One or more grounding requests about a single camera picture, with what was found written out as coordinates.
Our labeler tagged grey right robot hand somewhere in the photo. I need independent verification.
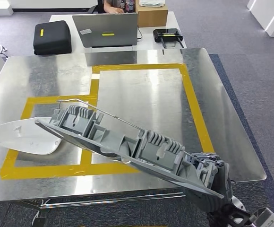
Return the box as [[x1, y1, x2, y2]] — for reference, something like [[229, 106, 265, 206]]
[[186, 152, 233, 201]]

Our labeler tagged long grey plastic car part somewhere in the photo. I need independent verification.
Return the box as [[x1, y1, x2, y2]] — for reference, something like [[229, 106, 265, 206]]
[[34, 99, 225, 200]]

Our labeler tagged stainless steel workbench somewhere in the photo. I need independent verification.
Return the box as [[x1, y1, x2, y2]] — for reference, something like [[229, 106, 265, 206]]
[[0, 47, 267, 210]]

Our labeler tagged yellow tape on workbench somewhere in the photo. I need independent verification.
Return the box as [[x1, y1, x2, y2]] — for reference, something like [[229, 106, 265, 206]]
[[0, 63, 215, 180]]

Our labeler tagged white curved plastic part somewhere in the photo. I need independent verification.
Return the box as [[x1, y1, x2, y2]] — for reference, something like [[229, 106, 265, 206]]
[[0, 116, 63, 156]]

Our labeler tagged person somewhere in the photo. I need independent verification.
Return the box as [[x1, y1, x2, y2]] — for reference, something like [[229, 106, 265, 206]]
[[103, 0, 137, 15]]

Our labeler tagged grey laptop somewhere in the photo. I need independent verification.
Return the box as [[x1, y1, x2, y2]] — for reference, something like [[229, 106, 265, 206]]
[[72, 12, 139, 49]]

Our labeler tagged black office chair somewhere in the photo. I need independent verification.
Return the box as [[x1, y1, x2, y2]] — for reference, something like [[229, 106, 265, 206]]
[[88, 0, 105, 14]]

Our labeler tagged brown cardboard box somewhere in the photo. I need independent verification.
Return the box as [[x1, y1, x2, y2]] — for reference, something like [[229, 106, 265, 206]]
[[135, 0, 169, 28]]

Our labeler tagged white bag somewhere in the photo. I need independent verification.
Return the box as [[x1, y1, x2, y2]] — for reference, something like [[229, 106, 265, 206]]
[[139, 0, 166, 8]]

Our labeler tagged white table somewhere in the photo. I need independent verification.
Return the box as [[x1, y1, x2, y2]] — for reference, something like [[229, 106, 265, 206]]
[[48, 11, 187, 54]]

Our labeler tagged black remote controller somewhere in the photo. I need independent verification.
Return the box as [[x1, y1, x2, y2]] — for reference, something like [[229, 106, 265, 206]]
[[152, 27, 185, 50]]

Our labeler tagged black carrying case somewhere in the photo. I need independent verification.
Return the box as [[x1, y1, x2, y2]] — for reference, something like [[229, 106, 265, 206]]
[[33, 20, 73, 56]]

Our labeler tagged white cabinet black plinth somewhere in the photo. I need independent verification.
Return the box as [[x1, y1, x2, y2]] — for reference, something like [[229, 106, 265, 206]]
[[0, 0, 98, 16]]

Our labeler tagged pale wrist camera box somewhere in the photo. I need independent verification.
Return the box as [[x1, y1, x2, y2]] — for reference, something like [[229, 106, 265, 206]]
[[248, 207, 274, 227]]

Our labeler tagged grey cable bundle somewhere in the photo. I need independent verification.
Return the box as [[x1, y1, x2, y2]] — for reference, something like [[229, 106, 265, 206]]
[[0, 43, 9, 61]]

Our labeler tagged grey metal robot bracket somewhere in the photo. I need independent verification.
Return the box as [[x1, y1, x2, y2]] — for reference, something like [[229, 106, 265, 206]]
[[33, 216, 47, 227]]

